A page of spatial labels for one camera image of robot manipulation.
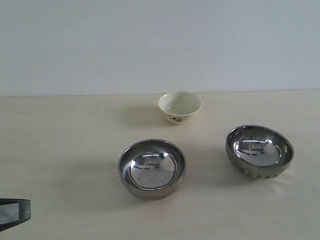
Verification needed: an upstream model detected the ribbed steel bowl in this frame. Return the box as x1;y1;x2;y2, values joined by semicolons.
225;124;295;180

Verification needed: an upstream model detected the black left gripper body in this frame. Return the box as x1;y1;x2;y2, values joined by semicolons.
0;198;31;229

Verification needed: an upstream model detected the cream floral ceramic bowl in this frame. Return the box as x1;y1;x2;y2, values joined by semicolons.
158;91;203;124

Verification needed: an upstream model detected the smooth steel bowl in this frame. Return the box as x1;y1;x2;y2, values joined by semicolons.
118;139;187;201

